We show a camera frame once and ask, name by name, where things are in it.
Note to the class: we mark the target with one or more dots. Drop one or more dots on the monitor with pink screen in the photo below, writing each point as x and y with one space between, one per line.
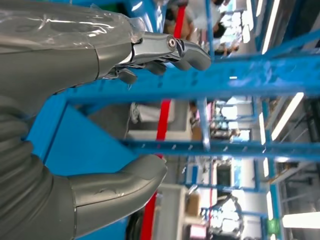
198 232

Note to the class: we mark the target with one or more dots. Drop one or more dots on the blue metal shelf rack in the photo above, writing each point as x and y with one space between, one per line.
225 76

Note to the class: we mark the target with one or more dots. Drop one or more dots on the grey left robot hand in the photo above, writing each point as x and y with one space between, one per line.
50 66

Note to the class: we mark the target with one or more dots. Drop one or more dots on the person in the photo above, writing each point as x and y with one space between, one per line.
170 23
204 10

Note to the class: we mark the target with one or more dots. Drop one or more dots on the ceiling light strip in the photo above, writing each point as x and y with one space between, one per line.
287 116
300 220
271 26

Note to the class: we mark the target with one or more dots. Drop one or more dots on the green hanging sign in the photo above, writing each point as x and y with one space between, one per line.
272 226

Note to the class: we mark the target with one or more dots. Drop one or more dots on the red upright post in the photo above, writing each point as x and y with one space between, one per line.
164 119

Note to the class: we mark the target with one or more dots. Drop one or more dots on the small brown carton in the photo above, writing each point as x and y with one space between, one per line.
192 204

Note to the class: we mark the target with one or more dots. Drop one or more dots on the grey metal cabinet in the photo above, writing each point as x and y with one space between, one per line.
172 212

